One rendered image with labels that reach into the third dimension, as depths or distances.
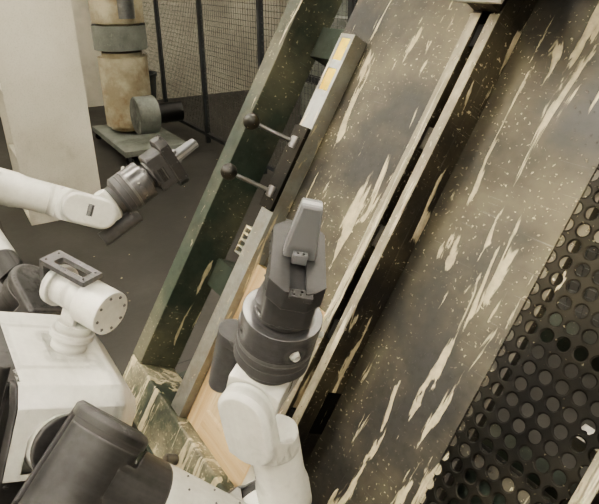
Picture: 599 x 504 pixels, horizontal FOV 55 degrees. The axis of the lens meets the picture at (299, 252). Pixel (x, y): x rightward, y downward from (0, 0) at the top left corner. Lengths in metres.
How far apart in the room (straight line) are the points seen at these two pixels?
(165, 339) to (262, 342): 1.01
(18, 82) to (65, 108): 0.37
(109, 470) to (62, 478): 0.05
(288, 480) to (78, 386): 0.30
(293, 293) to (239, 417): 0.20
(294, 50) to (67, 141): 3.62
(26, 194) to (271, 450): 0.78
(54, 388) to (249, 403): 0.29
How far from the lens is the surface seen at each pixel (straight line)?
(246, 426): 0.68
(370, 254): 1.03
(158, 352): 1.61
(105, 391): 0.85
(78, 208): 1.24
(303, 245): 0.56
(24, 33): 4.82
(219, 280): 1.52
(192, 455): 1.35
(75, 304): 0.86
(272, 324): 0.58
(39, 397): 0.82
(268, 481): 0.78
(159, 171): 1.29
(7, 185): 1.26
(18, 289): 1.06
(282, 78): 1.51
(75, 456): 0.72
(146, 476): 0.75
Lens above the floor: 1.84
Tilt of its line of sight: 26 degrees down
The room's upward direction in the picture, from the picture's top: straight up
